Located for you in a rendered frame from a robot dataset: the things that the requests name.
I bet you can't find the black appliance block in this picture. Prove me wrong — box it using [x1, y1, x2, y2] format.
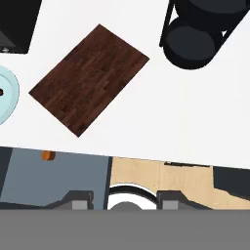
[0, 0, 43, 55]

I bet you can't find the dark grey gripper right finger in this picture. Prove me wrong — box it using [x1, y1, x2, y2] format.
[156, 189, 213, 211]

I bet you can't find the grey blue cupboard door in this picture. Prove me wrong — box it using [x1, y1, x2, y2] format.
[0, 146, 110, 210]

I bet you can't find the white and black round object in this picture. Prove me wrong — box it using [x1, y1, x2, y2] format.
[106, 184, 159, 211]

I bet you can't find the pale blue plate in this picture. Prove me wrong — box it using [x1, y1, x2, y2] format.
[0, 64, 21, 126]

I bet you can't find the open light wooden drawer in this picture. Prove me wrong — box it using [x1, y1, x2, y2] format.
[109, 156, 250, 211]

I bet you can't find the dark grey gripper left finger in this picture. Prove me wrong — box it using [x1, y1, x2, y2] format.
[45, 190, 95, 211]

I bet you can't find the orange round cupboard knob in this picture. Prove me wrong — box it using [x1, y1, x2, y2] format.
[40, 150, 56, 161]

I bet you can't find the dark wooden cutting board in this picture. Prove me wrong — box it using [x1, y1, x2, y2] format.
[28, 23, 150, 139]

